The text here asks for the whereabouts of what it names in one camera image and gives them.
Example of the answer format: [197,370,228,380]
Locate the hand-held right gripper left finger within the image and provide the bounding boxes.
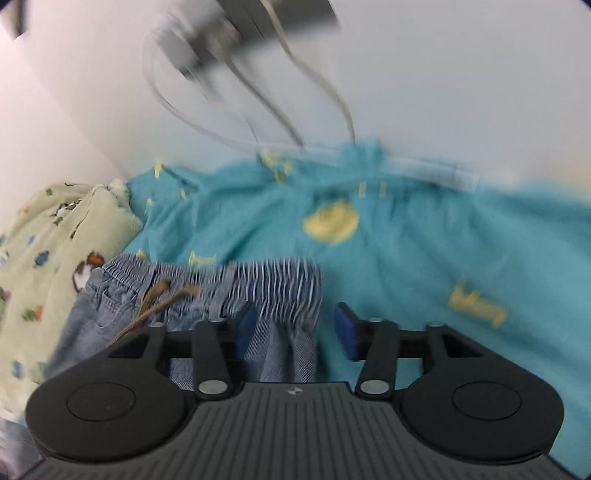
[107,302,257,400]

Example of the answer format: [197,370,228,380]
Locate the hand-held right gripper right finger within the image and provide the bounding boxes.
[335,303,484,400]

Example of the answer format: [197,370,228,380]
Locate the blue denim pants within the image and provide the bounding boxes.
[42,257,324,385]

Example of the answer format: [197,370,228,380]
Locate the teal blanket with yellow print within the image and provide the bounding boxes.
[126,138,591,480]

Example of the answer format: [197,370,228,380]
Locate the pale green printed cloth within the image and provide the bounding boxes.
[0,181,144,416]

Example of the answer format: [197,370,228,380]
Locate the grey power adapter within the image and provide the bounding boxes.
[157,14,241,81]

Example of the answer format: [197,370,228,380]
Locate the grey device with cables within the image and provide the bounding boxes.
[142,14,305,153]

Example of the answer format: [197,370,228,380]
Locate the grey cable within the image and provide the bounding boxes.
[221,46,306,147]
[261,0,357,140]

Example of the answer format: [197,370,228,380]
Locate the grey wall-mounted box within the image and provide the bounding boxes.
[217,0,342,47]

